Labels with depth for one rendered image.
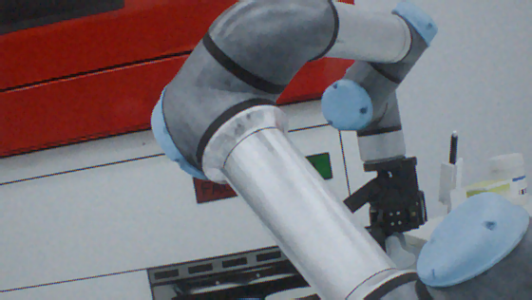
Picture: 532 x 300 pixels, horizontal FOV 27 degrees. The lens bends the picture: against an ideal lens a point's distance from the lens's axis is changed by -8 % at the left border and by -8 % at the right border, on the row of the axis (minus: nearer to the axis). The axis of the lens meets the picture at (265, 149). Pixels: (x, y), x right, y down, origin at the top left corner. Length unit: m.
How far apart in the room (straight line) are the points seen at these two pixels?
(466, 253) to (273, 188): 0.29
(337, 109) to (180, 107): 0.40
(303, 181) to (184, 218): 0.81
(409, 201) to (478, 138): 1.98
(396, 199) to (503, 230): 0.74
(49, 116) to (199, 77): 0.69
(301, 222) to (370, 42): 0.36
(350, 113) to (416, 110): 2.02
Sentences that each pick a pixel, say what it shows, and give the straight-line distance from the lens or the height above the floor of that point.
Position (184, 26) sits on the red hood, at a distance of 2.03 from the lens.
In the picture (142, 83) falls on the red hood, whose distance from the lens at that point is 2.02.
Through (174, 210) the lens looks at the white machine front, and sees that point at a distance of 2.08.
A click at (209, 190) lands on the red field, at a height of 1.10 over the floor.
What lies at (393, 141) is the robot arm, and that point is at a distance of 1.83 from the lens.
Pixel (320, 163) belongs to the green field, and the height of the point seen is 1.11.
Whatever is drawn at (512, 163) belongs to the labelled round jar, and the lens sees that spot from 2.10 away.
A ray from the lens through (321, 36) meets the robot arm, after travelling 1.39.
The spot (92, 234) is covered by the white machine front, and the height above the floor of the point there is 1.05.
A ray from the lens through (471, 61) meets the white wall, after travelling 3.79.
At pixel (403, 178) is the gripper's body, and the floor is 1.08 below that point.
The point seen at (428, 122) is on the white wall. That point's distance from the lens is 3.73.
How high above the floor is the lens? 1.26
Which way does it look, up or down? 3 degrees down
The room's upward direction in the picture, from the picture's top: 10 degrees counter-clockwise
